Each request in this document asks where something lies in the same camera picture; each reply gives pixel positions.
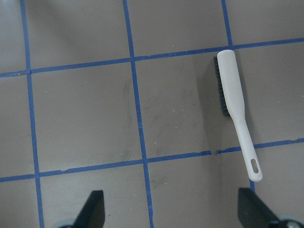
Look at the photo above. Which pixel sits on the white hand brush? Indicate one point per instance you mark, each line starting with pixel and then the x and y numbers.
pixel 232 105

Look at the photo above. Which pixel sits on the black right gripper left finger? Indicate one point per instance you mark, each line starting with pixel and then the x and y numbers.
pixel 92 214

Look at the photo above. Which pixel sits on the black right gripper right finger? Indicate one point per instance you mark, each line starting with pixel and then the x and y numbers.
pixel 254 213

